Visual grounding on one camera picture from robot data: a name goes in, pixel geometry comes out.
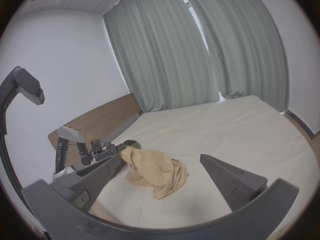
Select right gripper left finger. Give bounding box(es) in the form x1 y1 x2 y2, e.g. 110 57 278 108
51 156 122 213

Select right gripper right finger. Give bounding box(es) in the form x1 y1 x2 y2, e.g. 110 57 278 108
200 153 268 213

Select tan shorts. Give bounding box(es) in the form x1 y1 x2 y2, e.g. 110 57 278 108
120 146 190 200

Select bed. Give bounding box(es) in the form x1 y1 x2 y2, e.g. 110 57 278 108
49 93 317 228

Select pale green curtain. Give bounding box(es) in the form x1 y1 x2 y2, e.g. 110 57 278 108
175 0 290 112
104 0 220 113

